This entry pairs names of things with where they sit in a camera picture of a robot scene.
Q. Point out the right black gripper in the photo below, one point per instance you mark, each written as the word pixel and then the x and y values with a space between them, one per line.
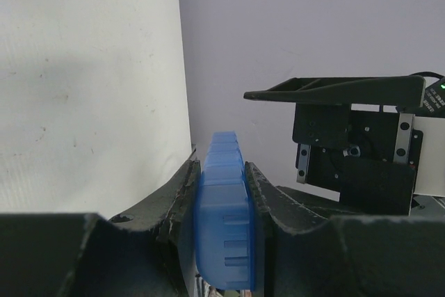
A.
pixel 371 158

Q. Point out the blue weekly pill organizer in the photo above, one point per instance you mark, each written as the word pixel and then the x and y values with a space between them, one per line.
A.
pixel 224 217

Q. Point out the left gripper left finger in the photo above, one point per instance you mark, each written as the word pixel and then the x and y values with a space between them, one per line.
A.
pixel 147 250

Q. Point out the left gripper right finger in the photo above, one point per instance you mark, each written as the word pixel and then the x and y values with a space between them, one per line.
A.
pixel 311 246

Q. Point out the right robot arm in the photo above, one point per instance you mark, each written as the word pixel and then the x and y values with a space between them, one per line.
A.
pixel 428 118

